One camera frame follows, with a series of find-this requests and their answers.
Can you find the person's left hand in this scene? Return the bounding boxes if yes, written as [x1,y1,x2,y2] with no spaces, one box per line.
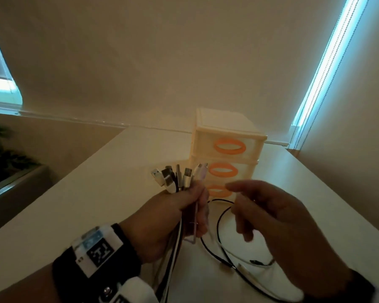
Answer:
[120,181,211,264]

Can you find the person's right hand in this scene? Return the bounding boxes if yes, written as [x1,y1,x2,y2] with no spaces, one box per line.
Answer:
[224,179,354,300]

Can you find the cream white USB cable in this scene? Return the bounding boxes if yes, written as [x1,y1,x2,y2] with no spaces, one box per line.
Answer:
[151,168,168,303]

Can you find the black cable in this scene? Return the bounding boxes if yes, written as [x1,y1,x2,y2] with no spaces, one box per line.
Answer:
[200,198,291,303]

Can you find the cream three-drawer organiser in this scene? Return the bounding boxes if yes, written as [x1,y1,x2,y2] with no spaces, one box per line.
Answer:
[189,107,268,199]

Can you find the person's left forearm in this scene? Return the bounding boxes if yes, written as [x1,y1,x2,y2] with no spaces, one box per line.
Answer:
[0,265,61,303]

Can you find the bright narrow window strip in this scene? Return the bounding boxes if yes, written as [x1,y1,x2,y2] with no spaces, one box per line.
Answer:
[289,0,372,149]

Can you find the bright window corner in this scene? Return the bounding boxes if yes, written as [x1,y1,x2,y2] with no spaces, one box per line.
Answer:
[0,12,23,114]

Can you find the beaded blind pull chain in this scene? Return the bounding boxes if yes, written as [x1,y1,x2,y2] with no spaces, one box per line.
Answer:
[289,0,372,150]

